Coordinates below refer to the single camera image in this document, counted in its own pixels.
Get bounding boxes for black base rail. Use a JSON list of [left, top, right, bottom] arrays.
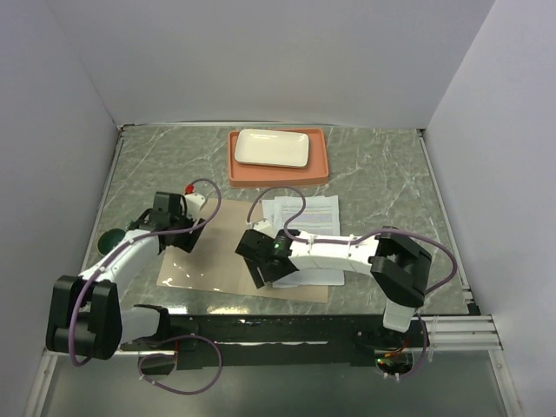
[[122, 314, 429, 370]]

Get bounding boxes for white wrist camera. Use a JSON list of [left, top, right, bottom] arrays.
[[183, 183, 207, 220], [249, 218, 278, 238]]

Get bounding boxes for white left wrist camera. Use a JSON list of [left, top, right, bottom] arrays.
[[183, 183, 207, 220]]

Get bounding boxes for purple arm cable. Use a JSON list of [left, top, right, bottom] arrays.
[[246, 186, 458, 296], [67, 177, 222, 368]]

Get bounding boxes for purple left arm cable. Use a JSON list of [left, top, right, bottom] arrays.
[[67, 177, 222, 368]]

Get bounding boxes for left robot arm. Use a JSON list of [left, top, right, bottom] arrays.
[[45, 192, 207, 366]]

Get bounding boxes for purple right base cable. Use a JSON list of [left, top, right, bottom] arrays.
[[381, 316, 435, 383]]

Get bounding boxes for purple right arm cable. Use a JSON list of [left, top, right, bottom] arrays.
[[246, 186, 458, 296]]

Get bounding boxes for white printed paper sheets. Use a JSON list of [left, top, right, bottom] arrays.
[[261, 195, 345, 288]]

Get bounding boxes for aluminium frame rail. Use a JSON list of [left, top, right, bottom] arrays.
[[414, 128, 522, 417]]

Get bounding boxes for tan paper folder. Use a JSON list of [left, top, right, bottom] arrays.
[[157, 200, 328, 303]]

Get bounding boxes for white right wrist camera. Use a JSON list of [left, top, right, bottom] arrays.
[[249, 218, 278, 238]]

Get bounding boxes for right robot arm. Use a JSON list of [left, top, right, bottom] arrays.
[[235, 228, 432, 347]]

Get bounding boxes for white rectangular plate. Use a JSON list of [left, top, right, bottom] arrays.
[[234, 129, 310, 169]]

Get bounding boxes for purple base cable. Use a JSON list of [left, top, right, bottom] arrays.
[[137, 334, 223, 396], [381, 316, 435, 383]]

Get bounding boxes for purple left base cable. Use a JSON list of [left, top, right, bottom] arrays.
[[137, 334, 223, 396]]

